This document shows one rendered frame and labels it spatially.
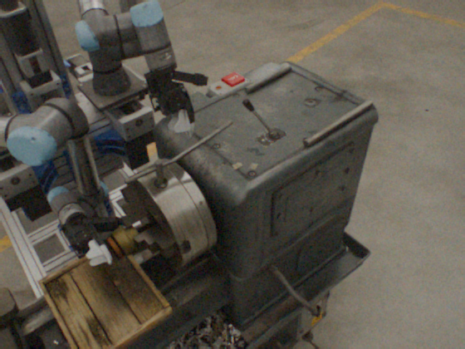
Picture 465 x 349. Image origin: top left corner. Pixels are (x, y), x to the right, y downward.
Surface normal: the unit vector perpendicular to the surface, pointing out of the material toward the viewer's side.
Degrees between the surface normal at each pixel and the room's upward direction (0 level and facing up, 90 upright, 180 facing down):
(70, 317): 0
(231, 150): 0
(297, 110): 0
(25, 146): 89
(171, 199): 27
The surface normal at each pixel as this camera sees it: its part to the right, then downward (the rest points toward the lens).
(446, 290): -0.10, -0.70
